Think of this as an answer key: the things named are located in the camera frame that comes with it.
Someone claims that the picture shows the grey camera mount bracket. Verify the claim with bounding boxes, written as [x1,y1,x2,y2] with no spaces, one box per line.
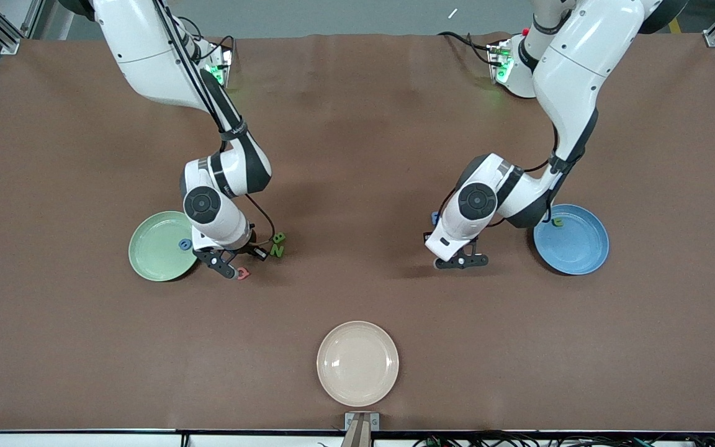
[342,412,380,447]

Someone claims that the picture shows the tangled black cables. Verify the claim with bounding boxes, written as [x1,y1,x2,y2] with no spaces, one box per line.
[413,430,715,447]

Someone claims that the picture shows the beige plate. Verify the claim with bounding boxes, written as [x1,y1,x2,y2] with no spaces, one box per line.
[317,320,400,408]

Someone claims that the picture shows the blue plate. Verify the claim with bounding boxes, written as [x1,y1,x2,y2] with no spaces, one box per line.
[533,204,610,276]

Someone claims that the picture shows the brown table cover mat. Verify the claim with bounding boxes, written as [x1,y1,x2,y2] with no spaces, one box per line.
[0,32,715,433]

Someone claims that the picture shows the white table edge rail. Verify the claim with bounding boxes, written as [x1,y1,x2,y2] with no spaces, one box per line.
[0,428,715,447]

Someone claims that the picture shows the light green plate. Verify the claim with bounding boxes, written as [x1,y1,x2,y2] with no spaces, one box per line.
[128,210,200,282]

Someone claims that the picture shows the black base power cable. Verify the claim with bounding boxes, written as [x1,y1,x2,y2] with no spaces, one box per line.
[437,31,496,66]
[209,34,237,63]

